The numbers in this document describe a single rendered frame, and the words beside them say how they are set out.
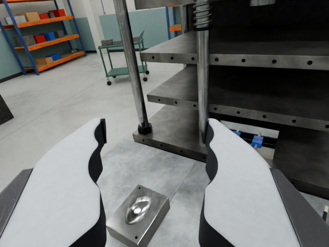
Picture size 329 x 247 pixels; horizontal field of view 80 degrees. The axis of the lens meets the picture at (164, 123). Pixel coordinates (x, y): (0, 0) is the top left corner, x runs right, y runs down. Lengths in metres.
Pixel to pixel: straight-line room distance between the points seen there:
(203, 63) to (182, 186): 0.56
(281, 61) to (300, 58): 0.06
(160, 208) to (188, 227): 0.13
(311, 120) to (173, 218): 0.69
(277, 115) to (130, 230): 0.76
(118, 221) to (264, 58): 0.83
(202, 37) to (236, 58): 0.17
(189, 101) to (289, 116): 0.47
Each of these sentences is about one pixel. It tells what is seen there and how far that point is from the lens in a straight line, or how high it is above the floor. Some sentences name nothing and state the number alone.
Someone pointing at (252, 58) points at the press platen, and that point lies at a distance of 0.92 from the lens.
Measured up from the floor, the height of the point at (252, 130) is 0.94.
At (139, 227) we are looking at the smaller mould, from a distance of 0.77.
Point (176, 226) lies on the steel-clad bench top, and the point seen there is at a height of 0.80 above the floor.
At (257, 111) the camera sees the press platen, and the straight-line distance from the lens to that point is 1.01.
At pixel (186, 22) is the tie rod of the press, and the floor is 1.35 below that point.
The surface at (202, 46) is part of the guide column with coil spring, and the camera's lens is 0.92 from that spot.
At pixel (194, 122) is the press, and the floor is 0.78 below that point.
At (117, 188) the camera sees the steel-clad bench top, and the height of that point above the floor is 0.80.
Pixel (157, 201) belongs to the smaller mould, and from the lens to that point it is 0.81.
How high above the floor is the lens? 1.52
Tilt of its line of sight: 32 degrees down
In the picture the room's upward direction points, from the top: 8 degrees counter-clockwise
